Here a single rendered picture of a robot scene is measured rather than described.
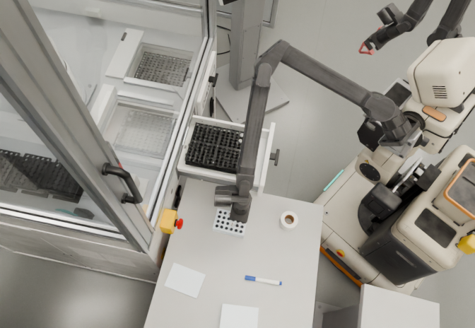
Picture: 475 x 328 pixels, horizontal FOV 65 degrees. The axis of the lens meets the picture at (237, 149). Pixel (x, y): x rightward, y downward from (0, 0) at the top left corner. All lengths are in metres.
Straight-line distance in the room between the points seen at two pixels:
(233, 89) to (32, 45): 2.27
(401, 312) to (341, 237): 0.62
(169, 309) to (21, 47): 1.13
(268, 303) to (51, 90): 1.12
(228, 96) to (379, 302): 1.70
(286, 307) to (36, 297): 1.45
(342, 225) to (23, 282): 1.77
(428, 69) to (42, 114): 1.07
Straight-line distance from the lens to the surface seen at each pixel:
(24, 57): 0.51
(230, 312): 1.40
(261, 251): 1.49
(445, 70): 1.27
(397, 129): 1.27
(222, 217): 1.47
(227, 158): 1.46
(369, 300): 1.55
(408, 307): 1.61
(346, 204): 2.16
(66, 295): 2.37
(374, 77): 3.08
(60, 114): 0.59
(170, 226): 1.36
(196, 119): 1.57
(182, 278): 1.45
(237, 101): 2.65
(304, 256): 1.51
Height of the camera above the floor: 2.20
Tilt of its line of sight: 62 degrees down
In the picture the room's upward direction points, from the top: 6 degrees clockwise
